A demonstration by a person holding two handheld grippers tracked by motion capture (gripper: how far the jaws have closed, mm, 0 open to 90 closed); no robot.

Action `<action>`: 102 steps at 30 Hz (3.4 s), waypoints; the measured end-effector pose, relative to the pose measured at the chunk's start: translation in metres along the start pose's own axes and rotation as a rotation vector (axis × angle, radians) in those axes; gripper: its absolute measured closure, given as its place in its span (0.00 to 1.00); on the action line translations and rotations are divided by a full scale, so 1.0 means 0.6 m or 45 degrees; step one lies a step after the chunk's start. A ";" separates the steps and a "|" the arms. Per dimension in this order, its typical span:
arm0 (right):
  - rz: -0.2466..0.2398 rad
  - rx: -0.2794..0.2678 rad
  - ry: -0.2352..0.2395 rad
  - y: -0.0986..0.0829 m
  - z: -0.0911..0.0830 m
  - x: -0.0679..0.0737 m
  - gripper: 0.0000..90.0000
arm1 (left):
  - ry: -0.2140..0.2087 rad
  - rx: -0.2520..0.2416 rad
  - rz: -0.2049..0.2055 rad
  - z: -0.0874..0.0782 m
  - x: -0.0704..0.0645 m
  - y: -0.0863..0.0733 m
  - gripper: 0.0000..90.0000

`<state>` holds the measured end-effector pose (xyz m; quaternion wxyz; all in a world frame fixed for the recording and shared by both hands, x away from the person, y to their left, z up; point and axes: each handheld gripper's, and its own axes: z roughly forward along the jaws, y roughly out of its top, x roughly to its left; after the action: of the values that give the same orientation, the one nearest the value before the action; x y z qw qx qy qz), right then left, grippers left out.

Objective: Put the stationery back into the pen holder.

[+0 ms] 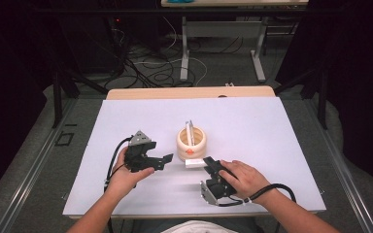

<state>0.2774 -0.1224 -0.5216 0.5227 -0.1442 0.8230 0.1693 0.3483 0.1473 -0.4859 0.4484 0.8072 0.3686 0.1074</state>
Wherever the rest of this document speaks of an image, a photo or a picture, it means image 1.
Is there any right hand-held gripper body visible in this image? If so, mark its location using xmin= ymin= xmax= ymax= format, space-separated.
xmin=199 ymin=168 xmax=238 ymax=207

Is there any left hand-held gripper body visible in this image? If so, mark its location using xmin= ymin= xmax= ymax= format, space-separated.
xmin=123 ymin=129 xmax=167 ymax=174

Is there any short white tube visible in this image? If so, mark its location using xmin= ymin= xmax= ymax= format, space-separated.
xmin=185 ymin=157 xmax=208 ymax=169

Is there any cream ribbed pen holder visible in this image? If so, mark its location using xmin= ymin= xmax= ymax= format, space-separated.
xmin=175 ymin=125 xmax=208 ymax=163

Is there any person's left hand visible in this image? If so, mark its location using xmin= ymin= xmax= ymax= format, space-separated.
xmin=109 ymin=147 xmax=156 ymax=196

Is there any person's right hand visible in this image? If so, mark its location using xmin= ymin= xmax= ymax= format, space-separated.
xmin=218 ymin=159 xmax=272 ymax=206

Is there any person's white shirt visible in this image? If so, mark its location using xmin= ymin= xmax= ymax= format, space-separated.
xmin=161 ymin=220 xmax=239 ymax=233

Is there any white table mat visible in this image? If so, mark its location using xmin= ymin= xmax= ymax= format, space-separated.
xmin=62 ymin=96 xmax=327 ymax=216

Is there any light wooden table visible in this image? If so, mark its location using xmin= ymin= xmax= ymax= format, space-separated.
xmin=65 ymin=85 xmax=320 ymax=221

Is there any black metal stand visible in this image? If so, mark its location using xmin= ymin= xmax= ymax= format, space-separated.
xmin=273 ymin=66 xmax=330 ymax=131
xmin=51 ymin=62 xmax=110 ymax=129

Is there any dark cabinet with red light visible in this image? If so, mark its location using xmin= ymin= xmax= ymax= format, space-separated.
xmin=56 ymin=14 xmax=127 ymax=75

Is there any desk with grey metal legs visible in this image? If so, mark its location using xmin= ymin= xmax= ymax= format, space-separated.
xmin=160 ymin=0 xmax=310 ymax=83

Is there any left hand-held gripper cable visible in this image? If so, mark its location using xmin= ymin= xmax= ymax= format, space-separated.
xmin=103 ymin=135 xmax=134 ymax=233

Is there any hand-held gripper cable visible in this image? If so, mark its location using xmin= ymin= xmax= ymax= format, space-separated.
xmin=103 ymin=135 xmax=134 ymax=233
xmin=218 ymin=183 xmax=297 ymax=208

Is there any right hand-held gripper cable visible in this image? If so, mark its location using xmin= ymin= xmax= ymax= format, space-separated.
xmin=218 ymin=183 xmax=297 ymax=208

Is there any tangle of black floor cables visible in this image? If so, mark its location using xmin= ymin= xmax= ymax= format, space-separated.
xmin=108 ymin=16 xmax=245 ymax=90

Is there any white floor cable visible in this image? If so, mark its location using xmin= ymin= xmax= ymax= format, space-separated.
xmin=131 ymin=16 xmax=209 ymax=87

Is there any grey metal floor rail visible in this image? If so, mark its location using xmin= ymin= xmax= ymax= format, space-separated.
xmin=0 ymin=98 xmax=79 ymax=233
xmin=304 ymin=98 xmax=373 ymax=233

